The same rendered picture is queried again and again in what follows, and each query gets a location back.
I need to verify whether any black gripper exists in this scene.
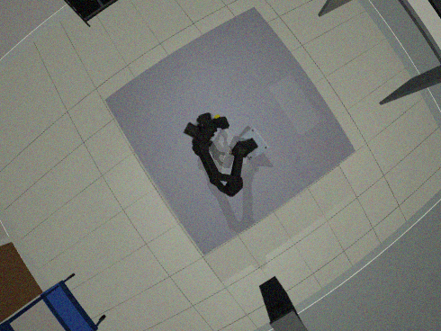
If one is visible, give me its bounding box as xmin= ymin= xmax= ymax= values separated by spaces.
xmin=196 ymin=117 xmax=230 ymax=137

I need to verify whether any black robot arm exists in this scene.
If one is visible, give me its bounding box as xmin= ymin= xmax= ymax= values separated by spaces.
xmin=184 ymin=112 xmax=258 ymax=197

